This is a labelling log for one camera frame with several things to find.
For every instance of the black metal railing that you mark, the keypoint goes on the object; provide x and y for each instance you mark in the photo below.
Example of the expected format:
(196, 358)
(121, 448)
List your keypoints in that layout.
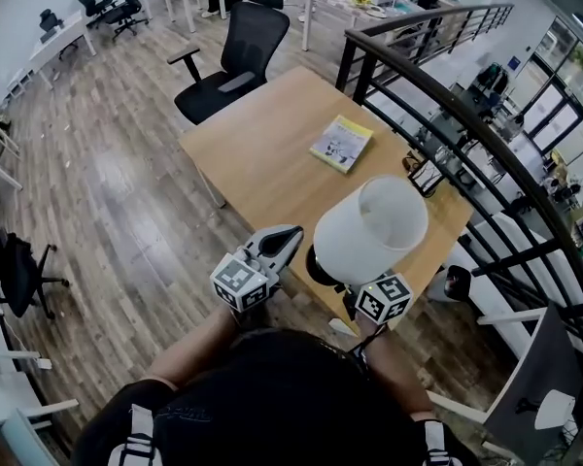
(490, 134)

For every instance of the wooden table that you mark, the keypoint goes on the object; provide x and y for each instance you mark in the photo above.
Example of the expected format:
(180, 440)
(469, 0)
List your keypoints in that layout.
(272, 163)

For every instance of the small black picture frame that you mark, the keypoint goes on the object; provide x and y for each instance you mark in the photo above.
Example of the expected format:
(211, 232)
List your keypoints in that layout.
(425, 177)

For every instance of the person's right forearm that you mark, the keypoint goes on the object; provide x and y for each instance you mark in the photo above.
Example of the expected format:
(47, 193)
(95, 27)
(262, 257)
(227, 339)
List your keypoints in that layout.
(393, 372)

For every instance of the black mesh office chair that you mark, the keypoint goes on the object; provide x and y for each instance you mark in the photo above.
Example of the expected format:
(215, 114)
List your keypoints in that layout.
(245, 56)

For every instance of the white and black round device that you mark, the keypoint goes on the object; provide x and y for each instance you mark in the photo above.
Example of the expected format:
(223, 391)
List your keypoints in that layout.
(449, 284)

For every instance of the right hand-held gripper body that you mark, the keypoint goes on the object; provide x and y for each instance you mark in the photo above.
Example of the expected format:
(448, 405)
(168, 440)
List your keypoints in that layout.
(383, 298)

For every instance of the yellow illustrated book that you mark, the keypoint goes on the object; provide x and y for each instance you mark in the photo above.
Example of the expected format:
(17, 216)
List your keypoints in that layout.
(341, 143)

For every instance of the person's black shirt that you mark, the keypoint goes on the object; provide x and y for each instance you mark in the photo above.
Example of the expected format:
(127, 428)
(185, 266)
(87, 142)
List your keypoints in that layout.
(282, 406)

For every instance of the black swivel chair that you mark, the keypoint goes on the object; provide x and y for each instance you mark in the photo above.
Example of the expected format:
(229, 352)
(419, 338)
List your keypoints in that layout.
(14, 275)

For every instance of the white desk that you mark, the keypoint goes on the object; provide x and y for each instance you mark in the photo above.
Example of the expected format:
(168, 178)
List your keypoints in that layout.
(58, 42)

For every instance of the table with patterned cloth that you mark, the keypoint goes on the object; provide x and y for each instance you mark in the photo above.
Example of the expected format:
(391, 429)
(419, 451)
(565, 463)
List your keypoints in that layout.
(335, 3)

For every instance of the person's left forearm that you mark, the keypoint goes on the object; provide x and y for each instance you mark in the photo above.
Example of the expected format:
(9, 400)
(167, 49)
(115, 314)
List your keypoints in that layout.
(194, 352)

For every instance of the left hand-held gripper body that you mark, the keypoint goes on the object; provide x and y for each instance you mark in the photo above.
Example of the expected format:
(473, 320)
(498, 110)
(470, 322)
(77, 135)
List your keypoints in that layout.
(252, 265)

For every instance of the white shade lamp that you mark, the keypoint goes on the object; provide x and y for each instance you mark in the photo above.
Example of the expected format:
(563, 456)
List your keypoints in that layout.
(369, 231)

